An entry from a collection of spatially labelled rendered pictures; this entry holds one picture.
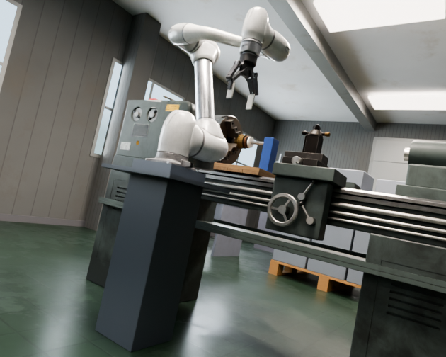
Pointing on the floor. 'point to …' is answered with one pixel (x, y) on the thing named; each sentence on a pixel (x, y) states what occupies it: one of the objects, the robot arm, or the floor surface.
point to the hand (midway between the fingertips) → (239, 101)
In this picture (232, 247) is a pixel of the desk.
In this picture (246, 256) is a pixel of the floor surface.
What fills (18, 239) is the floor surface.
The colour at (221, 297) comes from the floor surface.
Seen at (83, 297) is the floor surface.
